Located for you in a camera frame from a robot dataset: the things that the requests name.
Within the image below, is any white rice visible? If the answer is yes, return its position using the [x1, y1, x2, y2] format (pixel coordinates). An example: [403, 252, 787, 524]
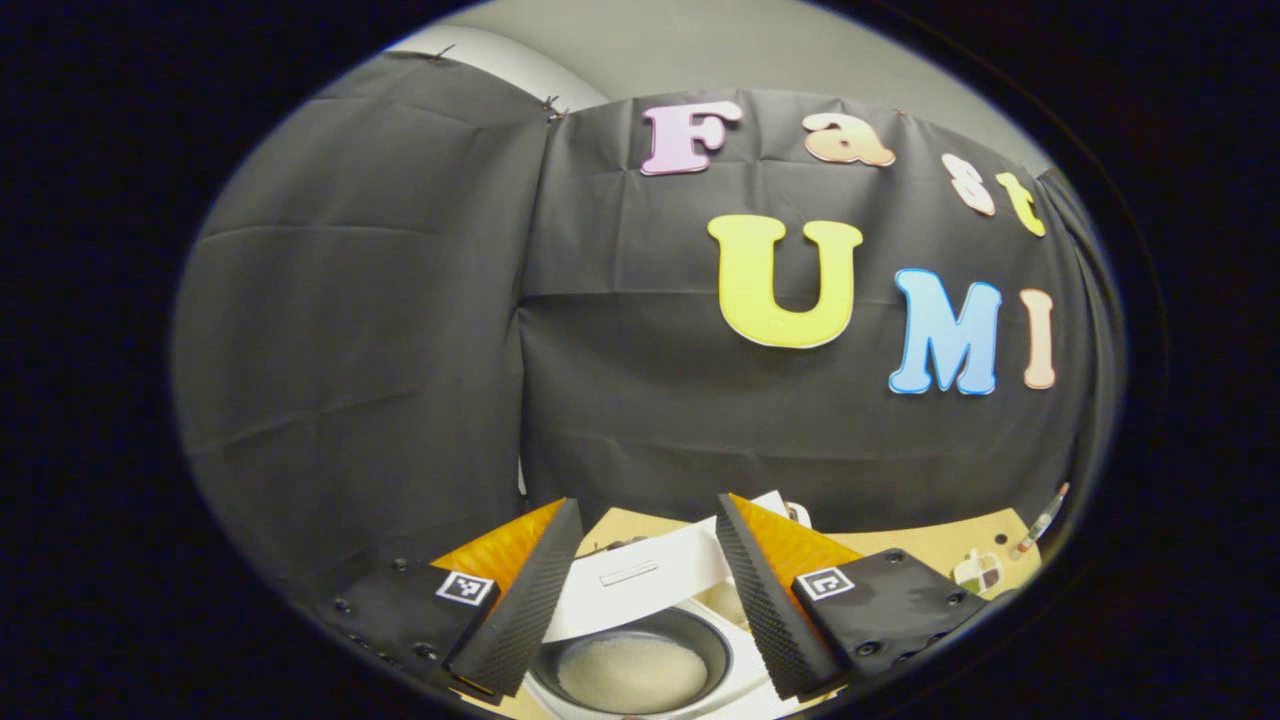
[556, 632, 710, 715]

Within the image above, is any white divided bean dish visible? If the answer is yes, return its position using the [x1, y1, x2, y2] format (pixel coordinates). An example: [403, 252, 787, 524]
[951, 548, 1005, 597]

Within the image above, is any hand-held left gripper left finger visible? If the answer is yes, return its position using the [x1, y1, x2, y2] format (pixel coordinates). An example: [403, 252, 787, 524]
[320, 497, 586, 701]

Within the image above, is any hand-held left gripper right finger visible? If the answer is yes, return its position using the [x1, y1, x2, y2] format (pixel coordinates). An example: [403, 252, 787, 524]
[715, 492, 991, 701]

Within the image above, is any white rice cooker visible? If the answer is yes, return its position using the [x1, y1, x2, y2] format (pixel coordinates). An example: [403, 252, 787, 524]
[519, 489, 812, 720]

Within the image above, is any black backdrop cloth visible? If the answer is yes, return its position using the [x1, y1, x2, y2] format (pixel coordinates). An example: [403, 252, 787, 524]
[170, 50, 1126, 601]

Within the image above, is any clear plastic water bottle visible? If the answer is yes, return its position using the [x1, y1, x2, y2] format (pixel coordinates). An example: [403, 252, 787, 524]
[1009, 481, 1072, 560]

